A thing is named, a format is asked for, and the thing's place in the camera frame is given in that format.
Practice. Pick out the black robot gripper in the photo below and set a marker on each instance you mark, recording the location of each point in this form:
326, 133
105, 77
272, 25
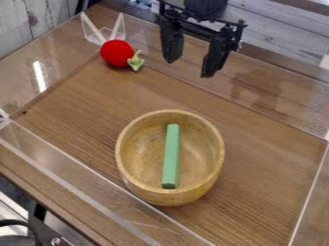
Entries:
184, 17

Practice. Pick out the red plush strawberry toy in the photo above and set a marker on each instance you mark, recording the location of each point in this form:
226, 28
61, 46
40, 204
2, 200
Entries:
119, 55

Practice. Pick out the green rectangular stick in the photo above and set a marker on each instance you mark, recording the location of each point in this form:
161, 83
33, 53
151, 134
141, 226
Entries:
171, 157

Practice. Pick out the oval wooden bowl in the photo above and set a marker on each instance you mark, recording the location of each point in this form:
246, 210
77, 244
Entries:
139, 153

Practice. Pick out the black metal table leg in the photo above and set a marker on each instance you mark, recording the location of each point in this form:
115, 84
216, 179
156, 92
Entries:
46, 235

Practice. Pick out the clear acrylic corner bracket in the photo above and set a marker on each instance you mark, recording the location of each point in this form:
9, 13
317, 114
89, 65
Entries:
99, 36

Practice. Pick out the clear acrylic tray wall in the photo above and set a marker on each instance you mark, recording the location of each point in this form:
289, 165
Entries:
260, 174

